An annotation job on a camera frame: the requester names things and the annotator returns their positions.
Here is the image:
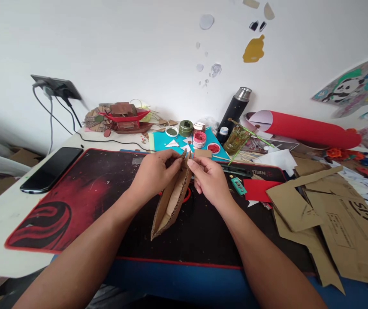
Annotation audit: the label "person's right hand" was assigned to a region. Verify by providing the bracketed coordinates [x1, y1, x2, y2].
[187, 157, 233, 209]

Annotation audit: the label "person's left hand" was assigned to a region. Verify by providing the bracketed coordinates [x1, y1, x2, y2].
[132, 149, 187, 205]

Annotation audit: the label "corrugated cardboard boat hull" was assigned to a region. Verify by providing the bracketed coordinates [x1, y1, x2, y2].
[150, 151, 194, 242]

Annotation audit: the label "green lighter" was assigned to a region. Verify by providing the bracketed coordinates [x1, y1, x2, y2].
[231, 178, 247, 197]

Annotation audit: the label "black utility knife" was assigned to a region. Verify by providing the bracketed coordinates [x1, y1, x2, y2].
[220, 163, 254, 178]

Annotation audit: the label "blue paper sheet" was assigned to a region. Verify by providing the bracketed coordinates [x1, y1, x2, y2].
[151, 127, 227, 156]

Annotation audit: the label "red paint jar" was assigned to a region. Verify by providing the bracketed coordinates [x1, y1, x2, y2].
[192, 130, 207, 150]

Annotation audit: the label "glass of paint brushes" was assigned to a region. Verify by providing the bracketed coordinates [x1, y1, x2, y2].
[223, 118, 257, 156]

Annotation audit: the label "red paper piece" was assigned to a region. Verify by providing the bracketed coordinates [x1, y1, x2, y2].
[242, 179, 284, 204]

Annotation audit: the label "green stick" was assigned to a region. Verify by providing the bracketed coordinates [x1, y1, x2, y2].
[227, 126, 278, 167]

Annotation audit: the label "green paint jar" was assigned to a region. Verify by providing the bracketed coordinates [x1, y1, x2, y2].
[178, 119, 194, 139]

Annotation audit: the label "cardboard and red model boat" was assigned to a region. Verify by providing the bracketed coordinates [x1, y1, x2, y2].
[84, 102, 160, 137]

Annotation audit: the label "black and red desk mat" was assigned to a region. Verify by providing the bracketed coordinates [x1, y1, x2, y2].
[4, 148, 298, 270]

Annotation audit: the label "black thermos flask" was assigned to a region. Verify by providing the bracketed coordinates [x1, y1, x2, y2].
[217, 86, 253, 136]

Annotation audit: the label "black smartphone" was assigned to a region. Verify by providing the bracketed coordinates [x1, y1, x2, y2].
[19, 146, 84, 195]

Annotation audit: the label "red paper roll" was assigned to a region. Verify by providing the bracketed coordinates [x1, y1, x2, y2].
[244, 109, 363, 150]

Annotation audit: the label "pile of cut cardboard sheets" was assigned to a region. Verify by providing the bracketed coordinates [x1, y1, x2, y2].
[265, 165, 368, 301]

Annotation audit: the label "cardboard box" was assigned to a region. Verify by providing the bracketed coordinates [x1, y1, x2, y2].
[8, 146, 45, 169]

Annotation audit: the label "person's legs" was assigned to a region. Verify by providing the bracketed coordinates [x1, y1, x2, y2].
[84, 282, 146, 309]

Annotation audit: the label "panda poster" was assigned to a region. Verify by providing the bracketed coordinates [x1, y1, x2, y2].
[311, 52, 368, 120]

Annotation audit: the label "grey charger cable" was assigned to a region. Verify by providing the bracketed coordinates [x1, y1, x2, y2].
[32, 84, 75, 155]

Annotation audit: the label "black wall socket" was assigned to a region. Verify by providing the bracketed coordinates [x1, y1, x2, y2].
[30, 74, 83, 101]

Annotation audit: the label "yellow wall sticker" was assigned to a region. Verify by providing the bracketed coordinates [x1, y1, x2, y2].
[242, 34, 266, 64]

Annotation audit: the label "round white wall sticker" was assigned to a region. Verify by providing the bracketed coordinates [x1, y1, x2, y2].
[199, 13, 215, 31]

